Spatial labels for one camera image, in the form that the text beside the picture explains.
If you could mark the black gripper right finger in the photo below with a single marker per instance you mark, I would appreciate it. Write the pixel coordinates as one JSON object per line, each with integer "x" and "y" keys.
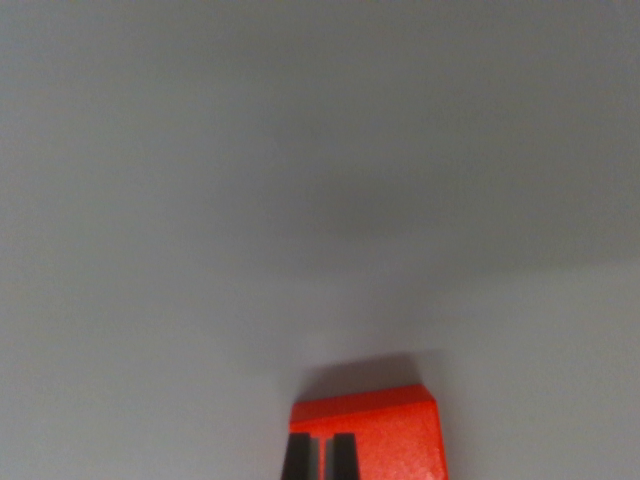
{"x": 345, "y": 457}

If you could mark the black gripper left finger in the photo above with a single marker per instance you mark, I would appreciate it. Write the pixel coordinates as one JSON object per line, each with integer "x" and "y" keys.
{"x": 298, "y": 457}

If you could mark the red block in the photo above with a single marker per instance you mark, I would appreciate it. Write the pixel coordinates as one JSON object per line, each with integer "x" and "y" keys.
{"x": 400, "y": 440}

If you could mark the grey plastic tray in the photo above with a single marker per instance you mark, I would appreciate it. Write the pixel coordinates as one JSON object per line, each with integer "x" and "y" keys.
{"x": 280, "y": 190}

